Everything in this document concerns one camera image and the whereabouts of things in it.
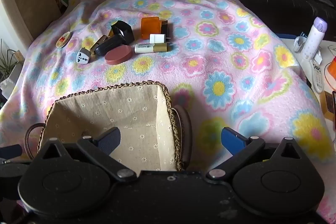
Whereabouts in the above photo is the round pink compact lid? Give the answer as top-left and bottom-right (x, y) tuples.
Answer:
(105, 46), (132, 65)

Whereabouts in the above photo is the white phone cradle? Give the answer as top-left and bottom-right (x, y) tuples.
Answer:
(293, 35), (309, 53)

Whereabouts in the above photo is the white travel adapter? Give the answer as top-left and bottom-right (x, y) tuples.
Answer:
(75, 48), (91, 65)

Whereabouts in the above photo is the orange translucent box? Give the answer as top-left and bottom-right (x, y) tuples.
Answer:
(141, 17), (161, 40)

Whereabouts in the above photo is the white side table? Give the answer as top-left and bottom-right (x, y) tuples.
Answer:
(289, 39), (336, 135)

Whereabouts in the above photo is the white remote control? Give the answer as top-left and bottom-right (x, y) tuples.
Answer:
(310, 59), (326, 94)

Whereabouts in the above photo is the white plant container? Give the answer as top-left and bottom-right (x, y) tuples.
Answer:
(0, 77), (17, 99)

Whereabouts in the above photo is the white plug charger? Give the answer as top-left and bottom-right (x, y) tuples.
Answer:
(149, 33), (171, 43)

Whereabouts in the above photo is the white bottle with purple cap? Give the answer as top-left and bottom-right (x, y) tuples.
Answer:
(306, 17), (328, 61)

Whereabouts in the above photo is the white and gold tube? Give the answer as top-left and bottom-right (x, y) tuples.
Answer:
(134, 42), (174, 54)

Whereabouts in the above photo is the orange lamp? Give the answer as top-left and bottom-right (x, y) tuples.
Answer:
(325, 56), (336, 81)

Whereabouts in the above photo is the black oblong case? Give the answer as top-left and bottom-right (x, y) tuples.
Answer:
(94, 34), (125, 56)

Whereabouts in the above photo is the pink floral fleece blanket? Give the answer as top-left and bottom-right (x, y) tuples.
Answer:
(0, 0), (333, 217)

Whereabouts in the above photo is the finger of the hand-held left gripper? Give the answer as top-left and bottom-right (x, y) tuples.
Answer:
(0, 145), (23, 159)

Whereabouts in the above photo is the black box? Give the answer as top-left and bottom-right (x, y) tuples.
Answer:
(110, 20), (134, 45)

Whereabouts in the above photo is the amber bottle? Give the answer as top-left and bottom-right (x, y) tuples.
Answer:
(89, 34), (111, 56)

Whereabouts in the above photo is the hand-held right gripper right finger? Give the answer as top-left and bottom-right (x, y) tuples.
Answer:
(205, 127), (305, 183)

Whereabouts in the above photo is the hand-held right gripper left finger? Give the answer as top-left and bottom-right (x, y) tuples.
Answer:
(38, 127), (137, 183)

